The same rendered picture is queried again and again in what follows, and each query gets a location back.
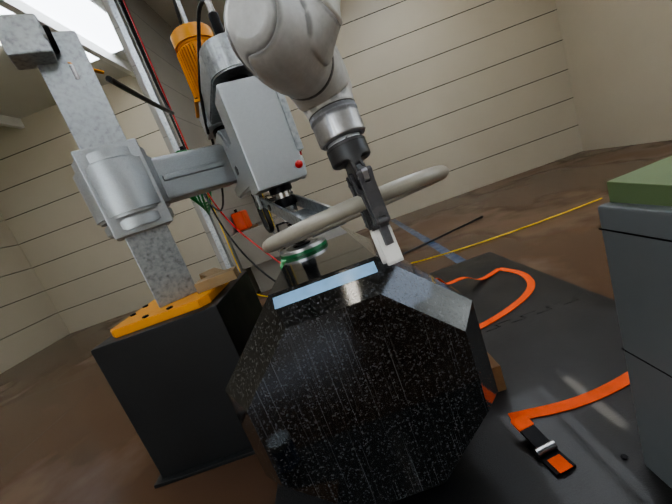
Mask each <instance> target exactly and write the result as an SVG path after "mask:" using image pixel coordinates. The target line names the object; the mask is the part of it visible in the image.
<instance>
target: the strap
mask: <svg viewBox="0 0 672 504"><path fill-rule="evenodd" d="M498 271H506V272H511V273H515V274H518V275H520V276H522V277H523V278H524V279H525V280H526V282H527V288H526V290H525V292H524V293H523V294H522V295H521V296H520V297H519V298H518V299H517V300H516V301H515V302H513V303H512V304H511V305H509V306H508V307H507V308H505V309H504V310H502V311H501V312H499V313H498V314H496V315H495V316H493V317H491V318H490V319H488V320H486V321H484V322H482V323H480V324H479V326H480V329H482V328H484V327H486V326H488V325H490V324H492V323H493V322H495V321H497V320H498V319H500V318H502V317H503V316H505V315H506V314H508V313H509V312H511V311H512V310H514V309H515V308H516V307H518V306H519V305H520V304H521V303H523V302H524V301H525V300H526V299H527V298H528V297H529V296H530V295H531V294H532V292H533V291H534V288H535V281H534V279H533V278H532V277H531V276H530V275H529V274H527V273H525V272H523V271H519V270H515V269H508V268H502V267H501V268H496V269H495V270H493V271H492V272H490V273H489V274H487V275H486V276H484V277H482V278H479V279H476V280H484V279H487V278H489V277H491V276H492V275H494V274H495V273H497V272H498ZM465 278H469V277H460V278H457V279H454V280H452V281H450V282H447V283H445V282H444V281H443V280H441V279H439V278H436V279H438V280H439V281H441V282H443V283H444V284H453V283H455V282H457V281H460V280H462V279H465ZM628 385H630V381H629V375H628V371H627V372H626V373H624V374H622V375H621V376H619V377H617V378H615V379H614V380H612V381H610V382H608V383H606V384H604V385H602V386H600V387H598V388H596V389H593V390H591V391H589V392H586V393H584V394H581V395H579V396H576V397H573V398H570V399H567V400H563V401H560V402H556V403H552V404H548V405H544V406H539V407H535V408H530V409H526V410H521V411H516V412H512V413H508V415H509V417H510V419H511V420H513V419H515V418H517V417H519V416H521V415H523V414H525V415H526V416H527V417H528V418H529V419H533V418H537V417H542V416H547V415H552V414H556V413H560V412H564V411H568V410H571V409H575V408H578V407H581V406H584V405H587V404H589V403H592V402H595V401H597V400H600V399H602V398H604V397H607V396H609V395H611V394H613V393H615V392H617V391H619V390H621V389H623V388H625V387H626V386H628Z"/></svg>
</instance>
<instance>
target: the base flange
mask: <svg viewBox="0 0 672 504"><path fill-rule="evenodd" d="M228 283H229V282H227V283H225V284H222V285H220V286H217V287H215V288H212V289H209V290H207V291H204V292H202V293H199V294H198V292H195V293H192V294H190V295H188V296H186V297H184V298H181V299H179V300H177V301H175V302H173V303H170V304H168V305H166V306H164V307H162V308H159V306H158V304H157V302H156V300H155V299H154V300H153V301H152V302H150V303H149V304H147V305H144V306H143V308H141V309H140V310H138V311H137V312H135V313H133V314H131V315H130V317H128V318H127V319H125V320H124V321H122V322H121V323H119V324H118V325H117V326H115V327H114V328H112V329H111V330H110V332H111V334H112V336H113V337H115V338H118V337H121V336H124V335H126V334H129V333H132V332H135V331H138V330H140V329H143V328H146V327H149V326H151V325H154V324H157V323H160V322H163V321H165V320H168V319H171V318H174V317H176V316H179V315H182V314H185V313H187V312H190V311H193V310H196V309H199V308H201V307H203V306H205V305H207V304H209V303H211V302H212V300H213V299H214V298H215V297H216V296H217V295H218V294H219V293H220V292H221V291H222V290H223V289H224V288H225V287H226V286H227V284H228Z"/></svg>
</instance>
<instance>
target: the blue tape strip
mask: <svg viewBox="0 0 672 504"><path fill-rule="evenodd" d="M376 272H378V270H377V268H376V266H375V263H374V261H372V262H370V263H367V264H364V265H361V266H359V267H356V268H353V269H350V270H348V271H345V272H342V273H340V274H337V275H334V276H331V277H329V278H326V279H323V280H320V281H318V282H315V283H312V284H310V285H307V286H304V287H301V288H299V289H296V290H293V291H290V292H288V293H285V294H282V295H279V296H277V297H274V298H273V303H274V308H275V309H278V308H281V307H284V306H286V305H289V304H292V303H294V302H297V301H300V300H303V299H305V298H308V297H311V296H314V295H316V294H319V293H322V292H324V291H327V290H330V289H333V288H335V287H338V286H341V285H344V284H346V283H349V282H352V281H355V280H357V279H360V278H363V277H365V276H368V275H371V274H374V273H376Z"/></svg>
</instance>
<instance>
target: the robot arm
mask: <svg viewBox="0 0 672 504"><path fill-rule="evenodd" d="M340 2H341V0H226V2H225V6H224V27H225V31H226V35H227V38H228V41H229V43H230V45H231V47H232V49H233V51H234V53H235V54H236V56H237V57H238V59H239V60H240V61H241V63H242V64H243V65H244V66H245V67H246V68H247V69H248V70H249V71H250V72H251V73H252V74H253V75H254V76H255V77H256V78H257V79H258V80H259V81H261V82H262V83H263V84H265V85H266V86H268V87H269V88H271V89H272V90H274V91H276V92H278V93H280V94H282V95H285V96H288V97H289V98H290V99H291V100H292V101H293V102H294V103H295V105H296V106H297V108H298V109H299V110H300V111H302V112H303V113H304V114H305V115H306V117H307V119H308V121H309V123H310V126H311V129H312V130H313V132H314V134H315V137H316V139H317V142H318V144H319V147H320V149H321V150H323V151H327V156H328V158H329V161H330V163H331V166H332V168H333V169H334V170H342V169H346V171H347V175H348V177H347V178H346V180H347V183H348V187H349V188H350V190H351V192H352V194H353V197H355V196H360V197H361V198H362V200H363V202H364V204H365V206H366V210H364V211H362V212H360V213H361V216H362V218H363V221H364V223H365V227H366V228H367V229H369V230H370V231H369V232H370V234H371V237H372V239H373V242H374V244H375V246H376V249H377V251H378V254H379V256H380V259H381V261H382V264H386V263H387V264H388V266H391V265H393V264H395V263H398V262H400V261H402V260H404V258H403V255H402V253H401V250H400V248H399V245H398V243H397V241H396V238H395V236H394V233H393V231H392V228H391V226H390V224H389V221H390V220H391V218H390V216H389V213H388V211H387V208H386V206H385V203H384V201H383V198H382V196H381V193H380V190H379V188H378V185H377V183H376V180H375V177H374V174H373V171H372V167H371V166H370V165H369V166H365V163H364V162H363V160H365V159H366V158H367V157H369V155H370V153H371V151H370V149H369V146H368V144H367V141H366V139H365V136H363V134H364V132H365V128H366V127H365V126H364V123H363V121H362V118H361V116H360V113H359V111H358V107H357V104H356V103H355V100H354V97H353V93H352V84H351V81H350V78H349V74H348V72H347V69H346V66H345V64H344V61H343V59H342V57H341V55H340V52H339V50H338V48H337V46H336V41H337V37H338V34H339V31H340V28H341V26H342V24H343V22H342V17H341V11H340Z"/></svg>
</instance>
